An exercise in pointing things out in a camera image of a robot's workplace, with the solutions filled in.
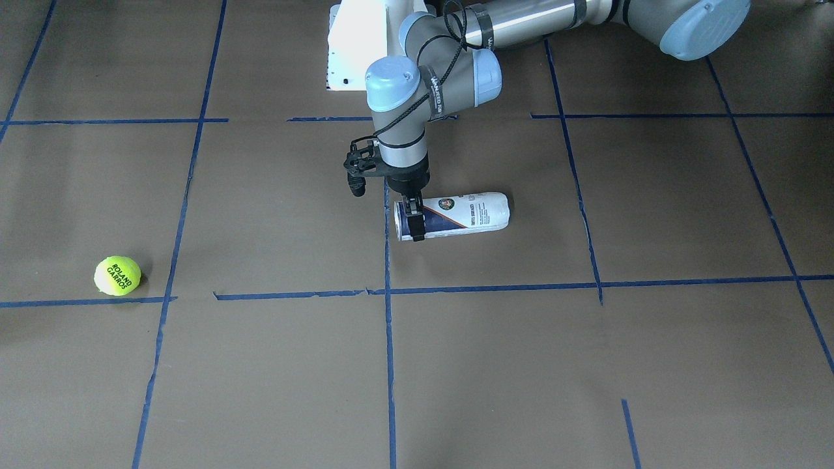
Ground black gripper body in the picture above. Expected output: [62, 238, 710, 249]
[385, 163, 430, 198]

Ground Wilson tennis ball can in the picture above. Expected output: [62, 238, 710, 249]
[394, 192, 510, 241]

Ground yellow tennis ball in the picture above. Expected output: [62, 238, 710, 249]
[93, 256, 142, 296]

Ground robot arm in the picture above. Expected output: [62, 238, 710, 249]
[343, 1, 751, 242]

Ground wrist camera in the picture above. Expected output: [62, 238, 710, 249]
[343, 137, 384, 198]

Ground white camera post base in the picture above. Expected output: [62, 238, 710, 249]
[326, 0, 444, 91]

